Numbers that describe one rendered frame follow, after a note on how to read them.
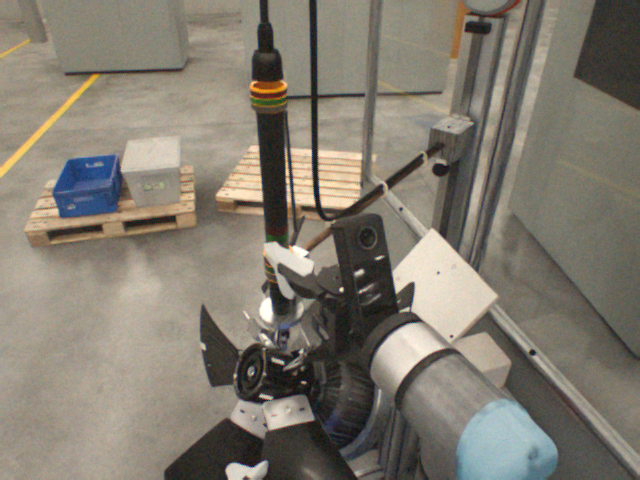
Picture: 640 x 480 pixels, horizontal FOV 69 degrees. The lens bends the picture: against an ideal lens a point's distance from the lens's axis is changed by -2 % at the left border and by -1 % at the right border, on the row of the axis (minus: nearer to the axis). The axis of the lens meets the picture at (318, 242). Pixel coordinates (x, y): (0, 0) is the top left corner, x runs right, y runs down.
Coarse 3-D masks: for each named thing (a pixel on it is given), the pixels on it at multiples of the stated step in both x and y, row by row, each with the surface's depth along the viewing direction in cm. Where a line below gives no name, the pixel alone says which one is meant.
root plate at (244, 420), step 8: (240, 400) 99; (240, 408) 99; (248, 408) 99; (256, 408) 99; (232, 416) 99; (240, 416) 99; (248, 416) 99; (240, 424) 99; (248, 424) 99; (256, 424) 99; (256, 432) 99; (264, 432) 99
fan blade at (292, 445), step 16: (272, 432) 87; (288, 432) 87; (304, 432) 87; (320, 432) 88; (272, 448) 85; (288, 448) 85; (304, 448) 85; (320, 448) 85; (336, 448) 86; (272, 464) 83; (288, 464) 82; (304, 464) 82; (320, 464) 83; (336, 464) 83
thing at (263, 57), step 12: (264, 24) 51; (264, 36) 51; (264, 48) 52; (252, 60) 53; (264, 60) 52; (276, 60) 52; (252, 72) 54; (264, 72) 53; (276, 72) 53; (276, 288) 71; (276, 300) 72; (288, 300) 73; (276, 312) 74; (288, 312) 74
